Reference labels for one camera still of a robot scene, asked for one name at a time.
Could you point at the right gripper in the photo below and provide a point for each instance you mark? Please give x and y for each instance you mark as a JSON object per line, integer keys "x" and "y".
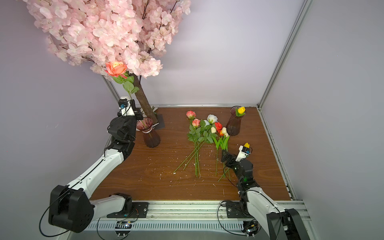
{"x": 229, "y": 157}

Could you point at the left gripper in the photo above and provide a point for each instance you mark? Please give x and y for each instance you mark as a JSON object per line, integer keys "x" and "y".
{"x": 135, "y": 113}

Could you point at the white rose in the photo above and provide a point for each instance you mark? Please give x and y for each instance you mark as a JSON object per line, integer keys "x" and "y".
{"x": 210, "y": 122}

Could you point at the pink orange rose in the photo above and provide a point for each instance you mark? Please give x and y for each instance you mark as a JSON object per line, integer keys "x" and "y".
{"x": 119, "y": 73}

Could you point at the white tulip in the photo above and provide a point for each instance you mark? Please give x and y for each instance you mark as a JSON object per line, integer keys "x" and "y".
{"x": 214, "y": 137}

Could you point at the red rose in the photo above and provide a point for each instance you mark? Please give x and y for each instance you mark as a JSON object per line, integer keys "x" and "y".
{"x": 218, "y": 126}

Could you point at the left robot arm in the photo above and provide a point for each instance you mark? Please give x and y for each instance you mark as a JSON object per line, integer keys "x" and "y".
{"x": 71, "y": 207}

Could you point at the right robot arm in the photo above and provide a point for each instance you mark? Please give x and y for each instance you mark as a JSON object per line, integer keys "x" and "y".
{"x": 278, "y": 222}

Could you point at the orange tulip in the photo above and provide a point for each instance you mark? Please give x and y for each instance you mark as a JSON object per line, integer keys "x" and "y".
{"x": 223, "y": 176}

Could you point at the dark glass vase right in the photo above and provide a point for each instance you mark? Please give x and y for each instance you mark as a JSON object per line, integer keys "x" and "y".
{"x": 234, "y": 124}

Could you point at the dark glass vase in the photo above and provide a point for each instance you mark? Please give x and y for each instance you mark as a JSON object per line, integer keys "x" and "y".
{"x": 234, "y": 124}
{"x": 151, "y": 137}

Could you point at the dark glass vase left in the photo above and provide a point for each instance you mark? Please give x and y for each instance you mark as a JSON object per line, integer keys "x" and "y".
{"x": 151, "y": 137}

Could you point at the pink rose far left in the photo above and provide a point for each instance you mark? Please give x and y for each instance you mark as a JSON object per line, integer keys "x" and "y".
{"x": 190, "y": 114}

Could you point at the pink rose middle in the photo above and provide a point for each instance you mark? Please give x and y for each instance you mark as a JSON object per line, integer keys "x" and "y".
{"x": 201, "y": 140}

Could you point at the right controller board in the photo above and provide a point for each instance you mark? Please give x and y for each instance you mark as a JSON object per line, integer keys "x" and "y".
{"x": 251, "y": 228}

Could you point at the controller board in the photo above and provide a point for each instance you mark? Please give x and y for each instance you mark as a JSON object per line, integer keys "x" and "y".
{"x": 123, "y": 229}
{"x": 251, "y": 228}

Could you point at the pink cherry blossom tree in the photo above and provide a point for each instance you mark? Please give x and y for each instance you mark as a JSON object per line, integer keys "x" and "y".
{"x": 133, "y": 32}

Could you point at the left controller board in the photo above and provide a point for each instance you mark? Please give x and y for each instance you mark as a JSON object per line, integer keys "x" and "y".
{"x": 123, "y": 229}

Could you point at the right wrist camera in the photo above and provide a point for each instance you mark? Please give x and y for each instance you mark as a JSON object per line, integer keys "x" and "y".
{"x": 243, "y": 153}

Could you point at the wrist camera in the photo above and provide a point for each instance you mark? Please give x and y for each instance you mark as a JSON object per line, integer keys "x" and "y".
{"x": 243, "y": 153}
{"x": 124, "y": 106}

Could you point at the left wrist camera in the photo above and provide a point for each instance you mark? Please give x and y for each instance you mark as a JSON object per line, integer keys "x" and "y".
{"x": 124, "y": 106}

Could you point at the tree base plate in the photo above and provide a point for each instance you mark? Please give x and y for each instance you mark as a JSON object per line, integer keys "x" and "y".
{"x": 160, "y": 124}

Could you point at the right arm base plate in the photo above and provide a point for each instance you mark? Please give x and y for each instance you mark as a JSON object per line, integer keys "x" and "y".
{"x": 236, "y": 210}

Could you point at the aluminium front rail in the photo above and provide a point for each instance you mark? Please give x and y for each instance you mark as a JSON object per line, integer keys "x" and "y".
{"x": 184, "y": 210}

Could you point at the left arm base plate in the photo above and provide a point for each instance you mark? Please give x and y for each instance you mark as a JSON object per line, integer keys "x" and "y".
{"x": 138, "y": 210}

